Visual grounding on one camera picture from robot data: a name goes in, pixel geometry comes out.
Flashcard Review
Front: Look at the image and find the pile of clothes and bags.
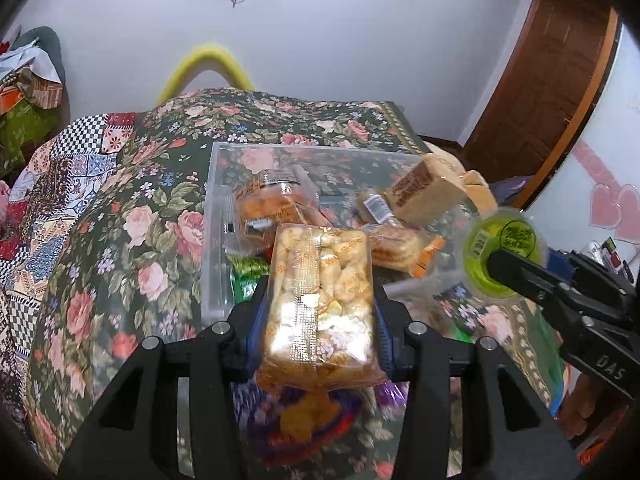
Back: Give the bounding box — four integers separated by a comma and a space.
1, 26, 65, 177

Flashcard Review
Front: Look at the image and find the purple labelled bread pack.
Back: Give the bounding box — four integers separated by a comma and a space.
374, 382, 409, 420

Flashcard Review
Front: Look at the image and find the blue red cracker bag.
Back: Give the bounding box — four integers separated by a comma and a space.
239, 388, 362, 466

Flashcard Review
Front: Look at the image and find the green edged cookie packet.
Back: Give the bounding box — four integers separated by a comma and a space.
440, 318, 474, 344

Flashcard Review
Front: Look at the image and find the clear plastic storage box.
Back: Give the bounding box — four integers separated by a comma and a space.
200, 142, 476, 326

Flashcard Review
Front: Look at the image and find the right hand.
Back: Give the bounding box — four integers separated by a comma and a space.
556, 375, 628, 440

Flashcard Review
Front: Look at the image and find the clear bag of fried snacks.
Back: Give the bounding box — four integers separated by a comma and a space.
233, 165, 331, 247

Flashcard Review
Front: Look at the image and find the patchwork quilt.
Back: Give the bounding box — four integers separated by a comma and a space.
1, 113, 138, 434

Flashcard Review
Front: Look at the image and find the brown wafer pack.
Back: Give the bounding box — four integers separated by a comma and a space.
356, 190, 446, 278

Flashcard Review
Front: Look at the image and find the brown wooden door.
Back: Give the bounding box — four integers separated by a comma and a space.
463, 0, 620, 208

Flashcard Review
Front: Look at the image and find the yellow curved headboard pipe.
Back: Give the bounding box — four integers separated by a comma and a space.
155, 44, 255, 106

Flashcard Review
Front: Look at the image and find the green jelly cup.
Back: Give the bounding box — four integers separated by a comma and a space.
460, 207, 549, 302

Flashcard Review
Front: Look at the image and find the dark floral bedspread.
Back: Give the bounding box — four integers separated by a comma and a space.
27, 88, 569, 480

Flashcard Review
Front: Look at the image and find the tan cake block pack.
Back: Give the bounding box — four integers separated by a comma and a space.
385, 154, 466, 226

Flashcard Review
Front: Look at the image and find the green snack packet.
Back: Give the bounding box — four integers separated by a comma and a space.
228, 255, 269, 304

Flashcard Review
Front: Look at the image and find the clear bag of puff snacks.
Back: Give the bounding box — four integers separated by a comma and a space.
256, 224, 386, 392

